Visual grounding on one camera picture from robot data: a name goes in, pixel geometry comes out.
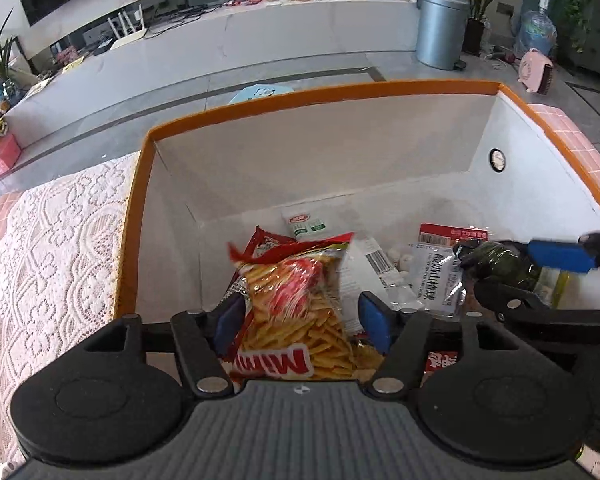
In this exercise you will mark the pink cardboard box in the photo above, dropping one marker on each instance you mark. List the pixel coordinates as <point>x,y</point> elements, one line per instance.
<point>0,156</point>

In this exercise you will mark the light blue stool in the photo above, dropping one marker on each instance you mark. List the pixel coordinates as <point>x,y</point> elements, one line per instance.
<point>260,94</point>

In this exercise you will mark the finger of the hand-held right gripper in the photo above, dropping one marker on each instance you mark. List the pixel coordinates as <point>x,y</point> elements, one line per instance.
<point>560,255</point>
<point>570,322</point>

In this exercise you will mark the green potted orchid plant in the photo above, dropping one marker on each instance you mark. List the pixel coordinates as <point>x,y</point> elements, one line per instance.
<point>2,65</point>

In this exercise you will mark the white box with orange rim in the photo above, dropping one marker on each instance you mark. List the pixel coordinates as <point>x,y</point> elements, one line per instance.
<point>330,150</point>

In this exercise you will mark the red packet white print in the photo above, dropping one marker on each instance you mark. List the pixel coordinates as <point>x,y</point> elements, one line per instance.
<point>440,361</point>

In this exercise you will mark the tall potted plant black pot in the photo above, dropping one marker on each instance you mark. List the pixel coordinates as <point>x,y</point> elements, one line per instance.
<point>477,15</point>

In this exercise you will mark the white lace tablecloth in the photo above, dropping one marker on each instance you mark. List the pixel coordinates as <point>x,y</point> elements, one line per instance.
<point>55,260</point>

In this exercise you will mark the french fries snack packet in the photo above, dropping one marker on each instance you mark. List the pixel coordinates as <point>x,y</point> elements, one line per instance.
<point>290,310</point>

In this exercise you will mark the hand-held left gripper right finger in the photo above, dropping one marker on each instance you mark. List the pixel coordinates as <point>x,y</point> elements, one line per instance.
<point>376,320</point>

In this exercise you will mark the red snack packet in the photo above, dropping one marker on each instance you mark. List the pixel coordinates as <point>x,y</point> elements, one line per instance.
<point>260,242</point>

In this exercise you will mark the white router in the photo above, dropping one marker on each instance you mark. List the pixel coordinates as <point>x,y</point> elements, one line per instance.
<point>129,37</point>

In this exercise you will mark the clear packet red label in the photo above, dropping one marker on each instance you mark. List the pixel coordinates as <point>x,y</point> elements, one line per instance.
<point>435,270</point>

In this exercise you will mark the blue water bottle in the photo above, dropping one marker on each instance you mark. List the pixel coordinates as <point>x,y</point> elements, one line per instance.
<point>535,30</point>

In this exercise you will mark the grey metal trash can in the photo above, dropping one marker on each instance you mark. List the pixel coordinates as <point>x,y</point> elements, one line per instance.
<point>441,30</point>

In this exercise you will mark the white barcode packet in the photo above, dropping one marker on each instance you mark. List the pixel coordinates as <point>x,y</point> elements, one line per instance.
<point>375,260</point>

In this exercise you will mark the white and green packet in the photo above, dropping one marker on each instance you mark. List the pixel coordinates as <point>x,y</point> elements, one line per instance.
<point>305,225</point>

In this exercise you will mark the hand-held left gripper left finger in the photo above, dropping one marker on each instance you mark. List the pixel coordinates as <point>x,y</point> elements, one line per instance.
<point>230,320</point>

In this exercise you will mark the pink space heater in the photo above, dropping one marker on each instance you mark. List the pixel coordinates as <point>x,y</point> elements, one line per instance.
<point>534,72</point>

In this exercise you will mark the dark green snack packet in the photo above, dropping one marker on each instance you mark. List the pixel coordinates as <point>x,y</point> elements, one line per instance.
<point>495,262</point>

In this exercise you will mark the white marble television console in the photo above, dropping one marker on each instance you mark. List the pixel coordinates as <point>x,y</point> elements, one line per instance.
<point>230,45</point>

